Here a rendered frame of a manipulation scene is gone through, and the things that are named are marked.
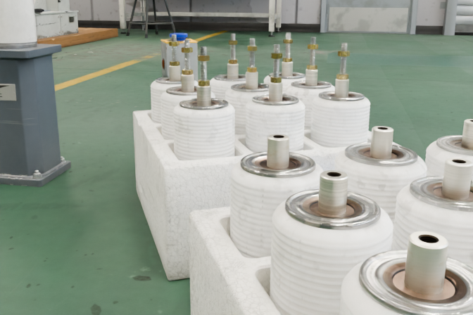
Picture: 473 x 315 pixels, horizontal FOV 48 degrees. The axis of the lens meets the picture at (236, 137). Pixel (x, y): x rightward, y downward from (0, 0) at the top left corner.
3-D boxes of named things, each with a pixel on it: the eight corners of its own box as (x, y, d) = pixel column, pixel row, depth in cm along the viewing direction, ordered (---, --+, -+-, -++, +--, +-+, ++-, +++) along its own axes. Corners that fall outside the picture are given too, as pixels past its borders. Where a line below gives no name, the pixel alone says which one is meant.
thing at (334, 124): (357, 188, 98) (364, 92, 93) (368, 209, 89) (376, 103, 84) (305, 188, 98) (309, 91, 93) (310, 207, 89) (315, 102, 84)
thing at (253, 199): (246, 358, 52) (247, 186, 48) (219, 305, 61) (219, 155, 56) (333, 340, 55) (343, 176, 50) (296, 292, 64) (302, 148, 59)
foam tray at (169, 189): (167, 282, 79) (164, 168, 74) (136, 191, 115) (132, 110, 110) (395, 247, 90) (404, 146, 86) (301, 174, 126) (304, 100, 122)
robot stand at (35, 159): (-19, 183, 120) (-36, 48, 112) (18, 163, 134) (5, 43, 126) (40, 187, 117) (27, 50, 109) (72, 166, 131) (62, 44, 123)
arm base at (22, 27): (-17, 48, 114) (-27, -36, 109) (8, 43, 123) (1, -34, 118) (22, 49, 112) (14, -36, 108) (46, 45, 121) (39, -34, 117)
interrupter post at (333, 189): (324, 221, 41) (326, 181, 40) (311, 209, 43) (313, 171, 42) (352, 216, 42) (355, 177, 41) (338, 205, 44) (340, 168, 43)
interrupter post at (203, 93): (195, 105, 83) (194, 84, 82) (210, 105, 83) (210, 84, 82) (197, 108, 81) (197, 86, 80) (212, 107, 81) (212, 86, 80)
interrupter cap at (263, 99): (300, 99, 88) (301, 95, 88) (296, 108, 81) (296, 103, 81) (256, 97, 90) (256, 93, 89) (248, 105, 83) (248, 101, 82)
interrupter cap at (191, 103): (176, 103, 85) (176, 98, 84) (222, 100, 86) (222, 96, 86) (183, 112, 78) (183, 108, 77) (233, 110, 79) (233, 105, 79)
